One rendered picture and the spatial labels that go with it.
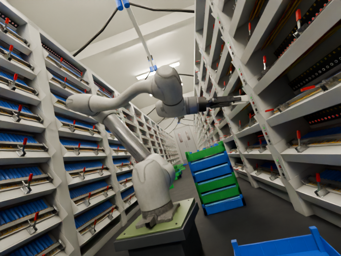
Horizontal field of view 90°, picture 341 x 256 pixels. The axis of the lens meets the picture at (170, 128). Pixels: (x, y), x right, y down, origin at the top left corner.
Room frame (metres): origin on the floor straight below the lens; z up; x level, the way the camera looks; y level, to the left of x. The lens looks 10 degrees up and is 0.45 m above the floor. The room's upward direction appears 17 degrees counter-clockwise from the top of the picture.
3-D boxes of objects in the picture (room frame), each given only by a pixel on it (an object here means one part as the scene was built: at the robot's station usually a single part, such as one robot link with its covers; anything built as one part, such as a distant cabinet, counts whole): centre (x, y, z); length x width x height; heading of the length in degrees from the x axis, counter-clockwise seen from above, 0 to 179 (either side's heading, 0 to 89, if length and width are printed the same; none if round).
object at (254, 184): (1.67, -0.66, 0.85); 0.20 x 0.09 x 1.69; 85
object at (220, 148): (1.43, -0.21, 0.44); 0.30 x 0.20 x 0.08; 82
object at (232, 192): (1.43, -0.21, 0.12); 0.30 x 0.20 x 0.08; 82
